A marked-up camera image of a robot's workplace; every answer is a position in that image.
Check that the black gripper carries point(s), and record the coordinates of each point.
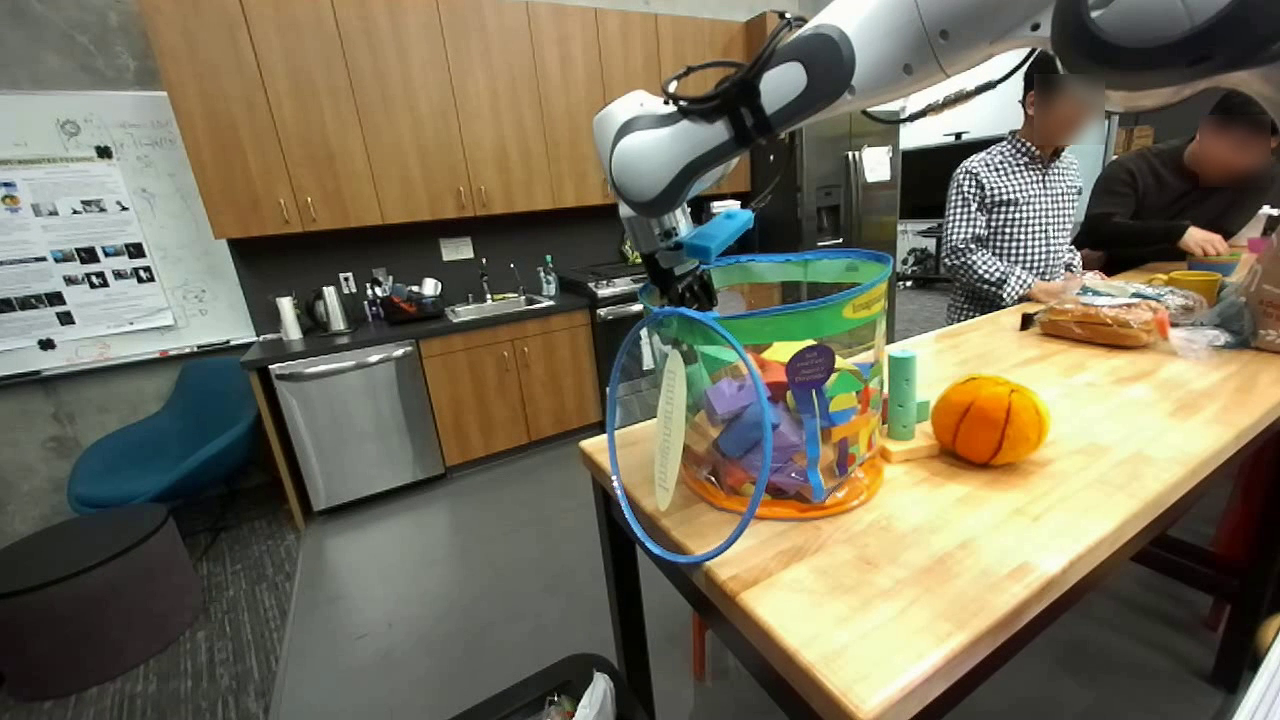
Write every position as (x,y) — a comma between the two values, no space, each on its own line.
(682,282)

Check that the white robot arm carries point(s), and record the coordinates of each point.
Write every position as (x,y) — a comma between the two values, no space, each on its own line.
(694,135)

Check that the clear plastic block bag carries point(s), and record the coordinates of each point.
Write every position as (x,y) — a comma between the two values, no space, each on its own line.
(801,402)

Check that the clear plastic grocery bag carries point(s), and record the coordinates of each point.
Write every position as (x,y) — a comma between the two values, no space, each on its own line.
(1252,301)

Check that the stainless oven range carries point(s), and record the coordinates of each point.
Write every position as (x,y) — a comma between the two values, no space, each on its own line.
(616,320)

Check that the soap bottle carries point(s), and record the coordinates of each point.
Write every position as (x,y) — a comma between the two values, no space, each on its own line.
(544,277)

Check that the stainless kitchen sink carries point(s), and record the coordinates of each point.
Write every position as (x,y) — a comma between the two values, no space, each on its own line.
(501,309)

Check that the lower wooden cabinets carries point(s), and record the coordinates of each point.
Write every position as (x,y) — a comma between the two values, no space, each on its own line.
(513,386)

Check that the stainless refrigerator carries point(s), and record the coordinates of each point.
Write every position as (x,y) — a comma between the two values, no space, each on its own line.
(867,202)

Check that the teal cylinder foam block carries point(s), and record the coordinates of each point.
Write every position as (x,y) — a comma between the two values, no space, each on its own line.
(903,392)

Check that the dark dishes pile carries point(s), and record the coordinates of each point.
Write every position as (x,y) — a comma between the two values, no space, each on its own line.
(404,301)

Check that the black kitchen countertop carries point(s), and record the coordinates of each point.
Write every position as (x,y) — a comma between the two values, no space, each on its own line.
(374,335)

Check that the orange plush pumpkin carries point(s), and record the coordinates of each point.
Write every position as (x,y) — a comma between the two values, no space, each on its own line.
(991,420)

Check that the person in checkered shirt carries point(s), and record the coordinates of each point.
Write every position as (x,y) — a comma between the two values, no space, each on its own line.
(1012,212)

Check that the stainless steel dishwasher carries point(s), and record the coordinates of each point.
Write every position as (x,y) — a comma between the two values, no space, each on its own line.
(358,426)

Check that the white paper cup stack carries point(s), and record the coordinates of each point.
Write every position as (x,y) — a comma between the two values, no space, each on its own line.
(290,320)

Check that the bagged bread loaf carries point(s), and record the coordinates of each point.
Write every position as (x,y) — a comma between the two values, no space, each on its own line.
(1107,324)

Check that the black waste bin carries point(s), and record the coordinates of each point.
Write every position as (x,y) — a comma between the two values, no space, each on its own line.
(533,690)

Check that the person in dark sweater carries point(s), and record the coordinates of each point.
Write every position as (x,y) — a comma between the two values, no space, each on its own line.
(1133,202)

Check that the yellow green package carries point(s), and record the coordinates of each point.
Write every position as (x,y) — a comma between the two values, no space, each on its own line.
(1195,286)

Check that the blue lounge chair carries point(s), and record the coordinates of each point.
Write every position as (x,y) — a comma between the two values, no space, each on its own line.
(165,445)

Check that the printed research poster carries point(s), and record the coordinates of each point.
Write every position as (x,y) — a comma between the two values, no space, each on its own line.
(81,254)

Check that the dark round ottoman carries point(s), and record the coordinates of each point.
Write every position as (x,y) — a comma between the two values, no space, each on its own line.
(94,603)

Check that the white wall outlet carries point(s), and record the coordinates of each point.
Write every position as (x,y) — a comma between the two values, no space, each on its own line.
(459,248)

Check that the upper wooden wall cabinets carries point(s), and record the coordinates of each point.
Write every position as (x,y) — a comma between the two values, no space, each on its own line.
(401,104)

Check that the white wall whiteboard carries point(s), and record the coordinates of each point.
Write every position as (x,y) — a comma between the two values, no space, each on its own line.
(203,202)

